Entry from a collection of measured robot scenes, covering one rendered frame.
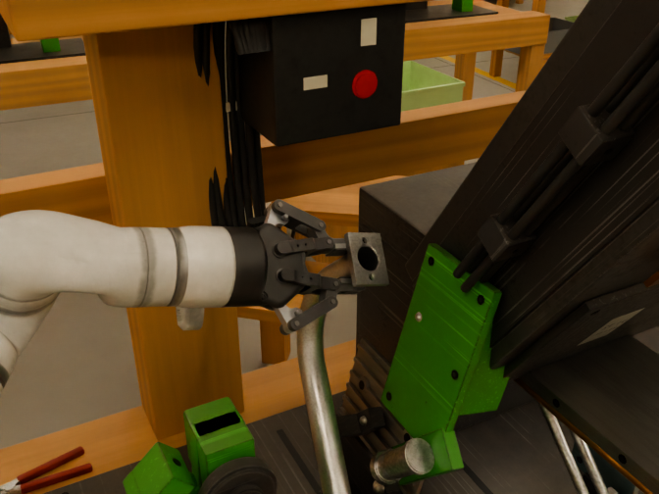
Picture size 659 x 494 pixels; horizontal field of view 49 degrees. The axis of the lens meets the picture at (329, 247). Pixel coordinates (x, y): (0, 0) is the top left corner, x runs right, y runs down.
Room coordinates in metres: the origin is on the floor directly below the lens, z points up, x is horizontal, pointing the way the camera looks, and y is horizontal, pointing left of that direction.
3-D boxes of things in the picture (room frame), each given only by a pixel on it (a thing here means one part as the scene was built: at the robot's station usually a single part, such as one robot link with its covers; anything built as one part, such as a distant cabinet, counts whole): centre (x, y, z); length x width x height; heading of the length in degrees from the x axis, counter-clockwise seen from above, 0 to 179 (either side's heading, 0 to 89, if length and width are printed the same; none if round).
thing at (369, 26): (0.88, 0.01, 1.42); 0.17 x 0.12 x 0.15; 117
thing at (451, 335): (0.65, -0.14, 1.17); 0.13 x 0.12 x 0.20; 117
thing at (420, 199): (0.92, -0.21, 1.07); 0.30 x 0.18 x 0.34; 117
